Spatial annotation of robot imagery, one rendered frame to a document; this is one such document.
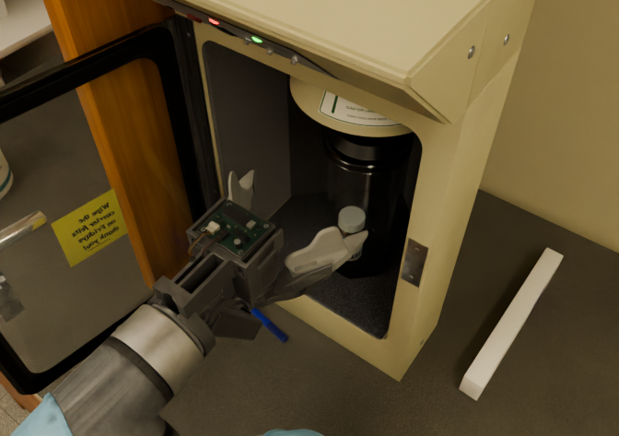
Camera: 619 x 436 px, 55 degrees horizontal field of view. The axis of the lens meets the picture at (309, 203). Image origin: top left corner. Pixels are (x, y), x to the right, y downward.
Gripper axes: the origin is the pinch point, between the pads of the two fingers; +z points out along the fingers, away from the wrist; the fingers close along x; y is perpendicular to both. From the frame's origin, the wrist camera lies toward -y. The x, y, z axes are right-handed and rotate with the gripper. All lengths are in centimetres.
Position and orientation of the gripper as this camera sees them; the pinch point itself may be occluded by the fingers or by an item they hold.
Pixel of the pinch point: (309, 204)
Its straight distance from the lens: 64.7
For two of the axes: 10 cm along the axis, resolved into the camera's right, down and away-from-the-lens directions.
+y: -0.2, -6.5, -7.6
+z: 5.9, -6.3, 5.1
